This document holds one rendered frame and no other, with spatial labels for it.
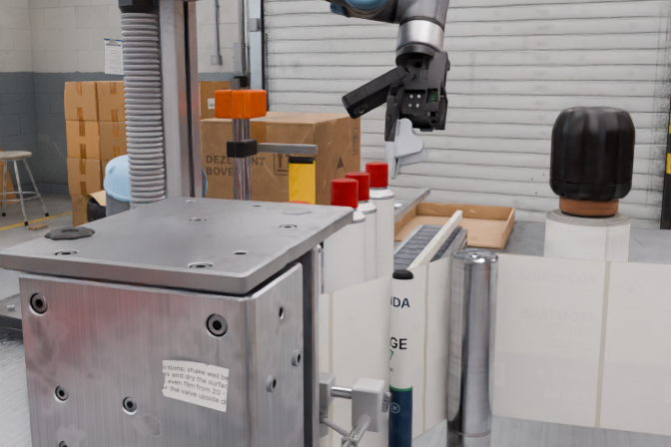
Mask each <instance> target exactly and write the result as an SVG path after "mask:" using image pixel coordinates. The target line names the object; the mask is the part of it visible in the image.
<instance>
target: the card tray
mask: <svg viewBox="0 0 671 447"><path fill-rule="evenodd" d="M456 211H462V220H461V221H460V223H459V224H458V225H457V226H462V228H467V246H469V247H483V248H496V249H504V247H505V244H506V242H507V239H508V237H509V234H510V232H511V229H512V227H513V225H514V218H515V208H514V207H496V206H479V205H462V204H444V203H427V202H420V203H419V204H418V205H417V206H415V207H414V208H413V209H412V210H411V211H409V212H408V213H407V214H406V215H405V216H404V217H402V218H401V219H400V220H399V221H398V222H396V223H395V224H394V239H393V241H402V240H403V239H404V238H405V237H406V236H407V235H409V234H410V233H411V232H412V231H413V230H414V229H415V228H416V227H417V226H418V225H424V224H439V225H445V224H446V223H447V222H448V221H449V220H450V218H451V217H452V216H453V215H454V214H455V213H456Z"/></svg>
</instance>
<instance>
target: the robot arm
mask: <svg viewBox="0 0 671 447"><path fill-rule="evenodd" d="M323 1H326V2H330V9H331V11H332V12H333V13H334V14H338V15H343V16H345V17H347V18H351V17H353V18H359V19H365V20H372V21H378V22H384V23H391V24H399V27H398V34H397V40H396V47H395V53H396V56H395V64H396V66H397V67H395V68H394V69H392V70H390V71H388V72H386V73H384V74H383V75H381V76H379V77H377V78H375V79H373V80H371V81H370V82H368V83H366V84H364V85H362V86H360V87H359V88H357V89H355V90H353V91H351V92H349V93H347V94H346V95H344V96H342V97H341V101H342V103H343V105H344V107H345V109H346V111H347V112H348V114H349V115H350V117H351V118H353V119H356V118H358V117H360V116H362V115H364V114H366V113H368V112H369V111H371V110H373V109H375V108H377V107H379V106H381V105H382V104H384V103H386V112H385V124H384V157H385V162H386V163H388V174H389V177H390V178H391V179H392V180H395V178H396V176H397V174H398V171H399V168H400V167H402V166H406V165H411V164H416V163H421V162H424V161H425V160H426V159H427V158H428V150H427V149H425V148H424V141H423V140H422V139H420V138H418V137H417V134H416V131H415V130H413V129H420V131H421V132H433V130H438V131H444V130H445V122H446V114H447V105H448V100H447V97H446V95H447V94H446V91H445V85H446V77H447V71H449V70H450V61H449V60H448V54H447V52H442V47H443V39H444V30H445V22H446V14H447V7H448V5H449V0H323ZM406 72H407V73H406ZM408 73H409V75H408ZM440 96H444V97H440ZM443 114H444V116H443ZM128 159H130V158H128V157H127V155H125V156H121V157H118V158H115V159H113V160H112V161H111V162H109V164H108V165H107V167H106V178H105V180H104V189H105V191H106V217H109V216H112V215H116V214H119V213H122V212H125V211H128V210H129V209H130V207H131V206H130V196H131V195H129V191H130V190H129V186H130V184H129V180H130V179H129V175H130V174H129V173H128V170H130V169H129V168H128V165H130V163H128Z"/></svg>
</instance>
